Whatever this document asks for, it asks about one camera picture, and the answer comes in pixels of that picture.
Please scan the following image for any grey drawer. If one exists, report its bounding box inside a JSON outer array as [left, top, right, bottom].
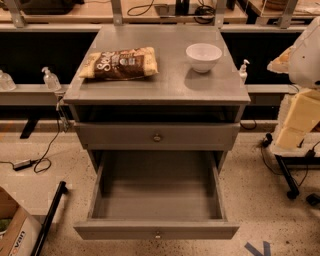
[[74, 151, 239, 240], [75, 122, 240, 151]]

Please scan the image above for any black power adapter with cable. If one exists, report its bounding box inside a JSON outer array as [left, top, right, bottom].
[[1, 100, 68, 174]]

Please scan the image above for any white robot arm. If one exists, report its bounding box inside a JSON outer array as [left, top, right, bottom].
[[268, 17, 320, 149]]

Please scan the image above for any clear plastic dome bottle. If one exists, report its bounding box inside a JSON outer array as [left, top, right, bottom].
[[0, 70, 16, 91]]

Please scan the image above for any white bowl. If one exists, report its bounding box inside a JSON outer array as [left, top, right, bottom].
[[186, 43, 222, 73]]

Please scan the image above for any white pump bottle right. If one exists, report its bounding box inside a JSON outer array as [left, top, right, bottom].
[[239, 59, 250, 82]]

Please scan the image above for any black bar on floor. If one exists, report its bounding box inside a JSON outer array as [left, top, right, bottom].
[[30, 181, 68, 256]]

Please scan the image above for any blue tape mark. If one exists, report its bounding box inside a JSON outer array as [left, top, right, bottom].
[[244, 240, 272, 256]]

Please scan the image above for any black stand base right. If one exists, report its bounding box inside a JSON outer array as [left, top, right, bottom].
[[261, 132, 320, 201]]

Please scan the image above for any grey drawer cabinet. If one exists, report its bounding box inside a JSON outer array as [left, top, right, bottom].
[[64, 25, 250, 167]]

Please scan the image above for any cardboard box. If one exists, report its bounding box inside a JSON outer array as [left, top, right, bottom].
[[0, 187, 41, 256]]

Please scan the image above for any brown chip bag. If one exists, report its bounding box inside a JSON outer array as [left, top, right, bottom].
[[79, 47, 158, 80]]

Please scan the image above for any clear sanitizer bottle left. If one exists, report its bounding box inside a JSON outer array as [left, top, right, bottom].
[[42, 67, 61, 91]]

